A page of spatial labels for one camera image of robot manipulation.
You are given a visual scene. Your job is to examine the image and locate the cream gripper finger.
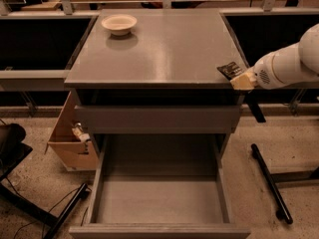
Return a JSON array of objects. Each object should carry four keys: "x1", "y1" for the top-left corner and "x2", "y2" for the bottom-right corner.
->
[{"x1": 230, "y1": 68, "x2": 257, "y2": 91}]

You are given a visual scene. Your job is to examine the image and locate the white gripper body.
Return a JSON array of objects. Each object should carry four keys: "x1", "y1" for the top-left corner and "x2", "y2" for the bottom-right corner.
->
[{"x1": 253, "y1": 52, "x2": 284, "y2": 90}]

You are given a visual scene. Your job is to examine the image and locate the dark rxbar chocolate wrapper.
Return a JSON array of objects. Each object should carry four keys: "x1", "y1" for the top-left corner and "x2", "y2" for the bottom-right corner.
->
[{"x1": 217, "y1": 62, "x2": 244, "y2": 80}]

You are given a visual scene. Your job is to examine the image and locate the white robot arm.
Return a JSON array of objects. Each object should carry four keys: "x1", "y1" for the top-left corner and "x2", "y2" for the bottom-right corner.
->
[{"x1": 230, "y1": 24, "x2": 319, "y2": 91}]

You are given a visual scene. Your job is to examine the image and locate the closed grey top drawer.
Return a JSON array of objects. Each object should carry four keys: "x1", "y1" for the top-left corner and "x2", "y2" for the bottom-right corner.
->
[{"x1": 75, "y1": 106, "x2": 240, "y2": 134}]

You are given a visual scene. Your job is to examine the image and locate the grey drawer cabinet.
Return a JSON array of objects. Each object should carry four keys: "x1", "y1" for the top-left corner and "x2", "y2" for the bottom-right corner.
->
[{"x1": 65, "y1": 9, "x2": 245, "y2": 152}]

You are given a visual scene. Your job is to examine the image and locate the open grey middle drawer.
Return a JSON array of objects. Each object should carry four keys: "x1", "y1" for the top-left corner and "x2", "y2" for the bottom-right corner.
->
[{"x1": 69, "y1": 134, "x2": 250, "y2": 239}]

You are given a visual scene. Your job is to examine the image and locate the black stand leg right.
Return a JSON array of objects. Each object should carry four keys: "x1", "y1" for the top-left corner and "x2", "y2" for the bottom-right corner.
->
[{"x1": 251, "y1": 143, "x2": 293, "y2": 225}]

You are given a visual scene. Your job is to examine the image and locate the black stand leg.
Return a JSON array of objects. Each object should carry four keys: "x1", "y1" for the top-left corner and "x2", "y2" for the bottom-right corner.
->
[
  {"x1": 42, "y1": 183, "x2": 89, "y2": 239},
  {"x1": 251, "y1": 143, "x2": 293, "y2": 225}
]

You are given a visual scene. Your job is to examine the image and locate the white paper bowl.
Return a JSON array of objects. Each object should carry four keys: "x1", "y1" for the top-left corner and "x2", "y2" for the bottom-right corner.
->
[{"x1": 102, "y1": 14, "x2": 138, "y2": 36}]

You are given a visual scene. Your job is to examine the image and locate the small object in box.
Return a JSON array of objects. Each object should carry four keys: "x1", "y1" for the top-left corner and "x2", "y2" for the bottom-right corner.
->
[{"x1": 72, "y1": 122, "x2": 90, "y2": 142}]

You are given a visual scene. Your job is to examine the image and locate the open cardboard box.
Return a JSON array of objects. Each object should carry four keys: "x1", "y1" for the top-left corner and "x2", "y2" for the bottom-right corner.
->
[{"x1": 48, "y1": 94, "x2": 99, "y2": 171}]

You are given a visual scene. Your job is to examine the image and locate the black stand leg left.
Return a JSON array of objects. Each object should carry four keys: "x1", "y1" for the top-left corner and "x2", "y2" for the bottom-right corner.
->
[{"x1": 42, "y1": 183, "x2": 89, "y2": 239}]

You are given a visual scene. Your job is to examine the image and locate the black chair base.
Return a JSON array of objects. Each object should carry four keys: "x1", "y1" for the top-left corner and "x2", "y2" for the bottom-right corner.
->
[{"x1": 0, "y1": 123, "x2": 58, "y2": 226}]

